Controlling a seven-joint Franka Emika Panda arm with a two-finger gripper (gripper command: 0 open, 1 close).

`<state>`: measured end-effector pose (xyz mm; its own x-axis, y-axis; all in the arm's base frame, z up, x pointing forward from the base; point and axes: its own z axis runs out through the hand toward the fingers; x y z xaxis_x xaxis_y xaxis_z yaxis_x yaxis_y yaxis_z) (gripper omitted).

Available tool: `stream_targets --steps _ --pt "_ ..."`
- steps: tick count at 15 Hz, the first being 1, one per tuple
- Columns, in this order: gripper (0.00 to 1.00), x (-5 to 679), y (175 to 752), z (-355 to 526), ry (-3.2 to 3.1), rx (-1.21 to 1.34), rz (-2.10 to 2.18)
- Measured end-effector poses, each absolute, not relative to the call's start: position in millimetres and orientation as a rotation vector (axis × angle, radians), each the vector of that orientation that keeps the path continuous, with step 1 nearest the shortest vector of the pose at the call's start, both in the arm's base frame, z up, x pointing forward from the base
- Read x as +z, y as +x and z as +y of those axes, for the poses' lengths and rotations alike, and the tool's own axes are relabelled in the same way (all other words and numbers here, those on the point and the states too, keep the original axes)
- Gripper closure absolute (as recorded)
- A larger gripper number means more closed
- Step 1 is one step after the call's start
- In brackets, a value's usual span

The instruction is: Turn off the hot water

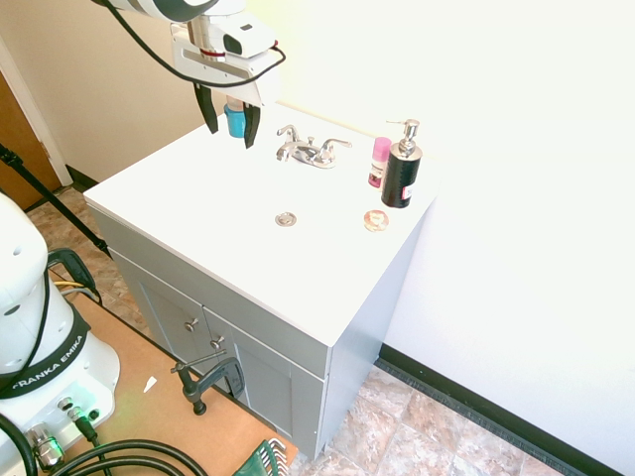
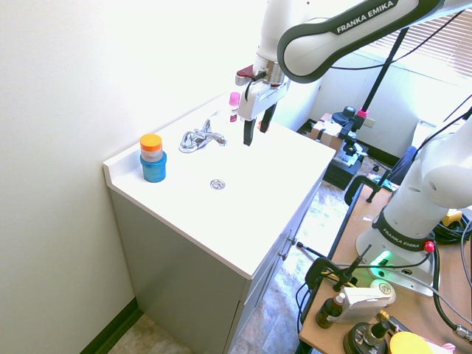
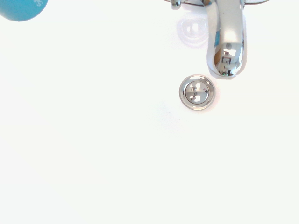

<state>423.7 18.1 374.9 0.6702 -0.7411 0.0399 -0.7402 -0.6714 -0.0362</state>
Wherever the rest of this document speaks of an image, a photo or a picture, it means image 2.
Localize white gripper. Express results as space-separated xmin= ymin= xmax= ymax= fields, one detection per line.
xmin=237 ymin=78 xmax=291 ymax=148

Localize pink capped bottle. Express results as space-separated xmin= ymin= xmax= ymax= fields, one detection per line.
xmin=229 ymin=91 xmax=241 ymax=124

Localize chrome sink faucet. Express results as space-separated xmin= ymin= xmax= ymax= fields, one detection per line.
xmin=178 ymin=118 xmax=228 ymax=154

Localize brown cardboard box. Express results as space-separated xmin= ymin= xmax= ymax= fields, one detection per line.
xmin=309 ymin=112 xmax=348 ymax=150

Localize white sink countertop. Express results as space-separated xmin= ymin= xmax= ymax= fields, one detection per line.
xmin=103 ymin=91 xmax=337 ymax=280

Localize orange lidded jar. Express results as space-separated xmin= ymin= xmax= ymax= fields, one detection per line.
xmin=139 ymin=133 xmax=164 ymax=163

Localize black c-clamp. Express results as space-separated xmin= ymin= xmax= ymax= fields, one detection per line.
xmin=305 ymin=244 xmax=372 ymax=293
xmin=344 ymin=176 xmax=386 ymax=204

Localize black screwdriver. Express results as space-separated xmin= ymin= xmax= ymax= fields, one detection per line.
xmin=296 ymin=241 xmax=328 ymax=259

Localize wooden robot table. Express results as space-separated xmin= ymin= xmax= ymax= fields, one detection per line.
xmin=297 ymin=182 xmax=472 ymax=354

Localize grey vanity cabinet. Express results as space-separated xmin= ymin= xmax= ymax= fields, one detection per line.
xmin=109 ymin=168 xmax=327 ymax=354

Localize window blinds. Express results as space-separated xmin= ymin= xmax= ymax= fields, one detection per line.
xmin=394 ymin=7 xmax=472 ymax=79

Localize brown dropper bottle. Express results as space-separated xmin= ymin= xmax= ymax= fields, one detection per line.
xmin=315 ymin=294 xmax=346 ymax=330

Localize white cardboard box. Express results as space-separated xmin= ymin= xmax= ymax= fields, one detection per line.
xmin=334 ymin=286 xmax=394 ymax=325

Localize black round weight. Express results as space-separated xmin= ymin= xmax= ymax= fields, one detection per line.
xmin=343 ymin=320 xmax=392 ymax=354

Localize yellow round lid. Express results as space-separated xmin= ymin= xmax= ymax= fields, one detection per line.
xmin=389 ymin=331 xmax=437 ymax=354

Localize red wrist camera box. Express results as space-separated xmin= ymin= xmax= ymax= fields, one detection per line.
xmin=235 ymin=64 xmax=266 ymax=86

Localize black tripod camera mount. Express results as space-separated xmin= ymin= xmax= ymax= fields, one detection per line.
xmin=324 ymin=105 xmax=377 ymax=163

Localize black camera stand pole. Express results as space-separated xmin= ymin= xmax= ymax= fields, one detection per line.
xmin=358 ymin=28 xmax=407 ymax=119

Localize yellow black cable bundle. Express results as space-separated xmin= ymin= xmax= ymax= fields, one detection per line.
xmin=431 ymin=209 xmax=472 ymax=245

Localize grey cable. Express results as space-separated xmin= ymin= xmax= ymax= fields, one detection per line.
xmin=333 ymin=254 xmax=472 ymax=342

